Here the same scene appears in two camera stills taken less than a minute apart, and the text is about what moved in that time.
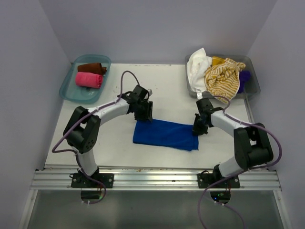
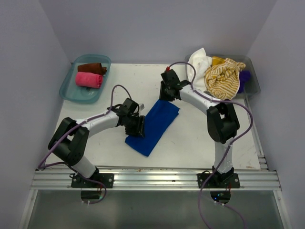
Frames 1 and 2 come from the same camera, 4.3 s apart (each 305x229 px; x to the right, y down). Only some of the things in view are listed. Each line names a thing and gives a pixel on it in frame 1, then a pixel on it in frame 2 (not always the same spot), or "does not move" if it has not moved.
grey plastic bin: x=252 y=87 does not move
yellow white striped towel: x=222 y=80 does not move
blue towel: x=164 y=133 → x=158 y=120
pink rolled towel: x=88 y=79 does not move
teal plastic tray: x=70 y=91 does not move
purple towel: x=244 y=76 does not move
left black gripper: x=147 y=115 → x=138 y=129
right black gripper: x=196 y=130 → x=162 y=96
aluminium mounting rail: x=166 y=179 does not move
